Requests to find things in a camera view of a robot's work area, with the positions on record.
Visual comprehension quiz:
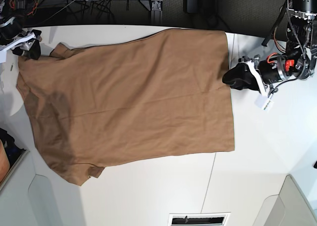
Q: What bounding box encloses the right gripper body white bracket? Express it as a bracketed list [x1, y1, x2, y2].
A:
[0, 29, 42, 53]

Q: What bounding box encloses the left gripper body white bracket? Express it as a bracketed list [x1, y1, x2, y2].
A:
[237, 55, 279, 97]

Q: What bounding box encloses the tan brown t-shirt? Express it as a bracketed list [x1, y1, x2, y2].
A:
[16, 29, 234, 186]

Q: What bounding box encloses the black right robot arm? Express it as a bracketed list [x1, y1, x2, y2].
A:
[0, 0, 42, 63]

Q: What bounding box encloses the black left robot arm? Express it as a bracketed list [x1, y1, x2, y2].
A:
[222, 0, 317, 99]

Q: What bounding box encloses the black box under table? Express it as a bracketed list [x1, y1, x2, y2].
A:
[183, 0, 216, 15]

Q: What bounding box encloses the grey plastic bin right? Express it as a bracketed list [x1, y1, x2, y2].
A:
[253, 175, 317, 226]

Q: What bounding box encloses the grey plastic bin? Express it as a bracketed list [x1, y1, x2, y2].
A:
[253, 175, 317, 226]
[0, 129, 86, 226]

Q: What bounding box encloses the grey plastic bin left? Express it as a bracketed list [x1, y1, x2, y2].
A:
[0, 129, 86, 226]

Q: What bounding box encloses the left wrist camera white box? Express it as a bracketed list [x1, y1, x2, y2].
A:
[255, 95, 274, 112]

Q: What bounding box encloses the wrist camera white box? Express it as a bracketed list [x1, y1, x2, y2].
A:
[0, 48, 7, 63]
[255, 95, 274, 112]

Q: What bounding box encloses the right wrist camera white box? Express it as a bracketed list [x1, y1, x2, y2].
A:
[0, 48, 7, 63]

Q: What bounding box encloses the aluminium frame post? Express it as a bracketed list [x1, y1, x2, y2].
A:
[140, 0, 163, 26]

